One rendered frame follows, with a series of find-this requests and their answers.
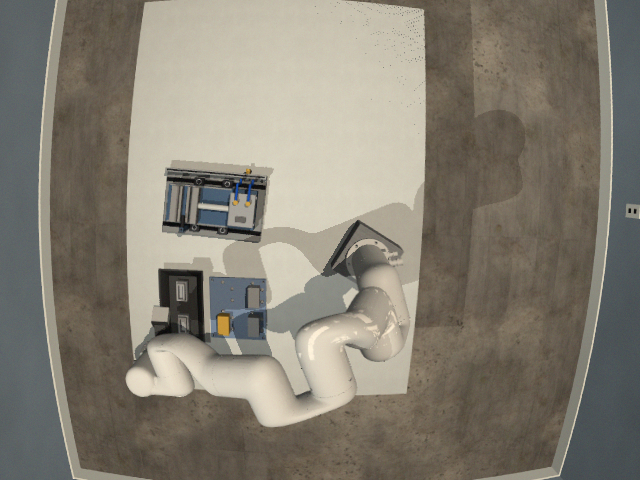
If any golden yellow block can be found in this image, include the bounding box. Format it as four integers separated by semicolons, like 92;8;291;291
218;313;230;336

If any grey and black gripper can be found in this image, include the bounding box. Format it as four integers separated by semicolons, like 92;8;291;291
139;341;149;357

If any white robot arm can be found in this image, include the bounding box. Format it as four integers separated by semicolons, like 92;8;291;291
126;238;410;427

